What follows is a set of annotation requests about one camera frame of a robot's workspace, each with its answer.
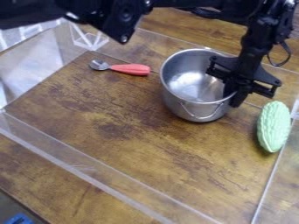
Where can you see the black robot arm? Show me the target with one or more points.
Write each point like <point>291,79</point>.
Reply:
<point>267,18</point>

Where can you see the green bitter gourd toy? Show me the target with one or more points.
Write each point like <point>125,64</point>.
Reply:
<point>273,126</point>

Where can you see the blue object at corner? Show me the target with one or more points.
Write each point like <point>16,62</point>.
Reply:
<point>18,218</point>

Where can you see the clear acrylic barrier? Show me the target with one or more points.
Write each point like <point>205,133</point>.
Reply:
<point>94,153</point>

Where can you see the pink handled metal spoon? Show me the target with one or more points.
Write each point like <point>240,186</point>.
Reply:
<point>134,69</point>

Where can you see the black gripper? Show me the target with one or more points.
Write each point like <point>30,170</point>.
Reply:
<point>241,79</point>

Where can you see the steel pot with handle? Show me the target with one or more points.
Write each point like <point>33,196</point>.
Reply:
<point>193,94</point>

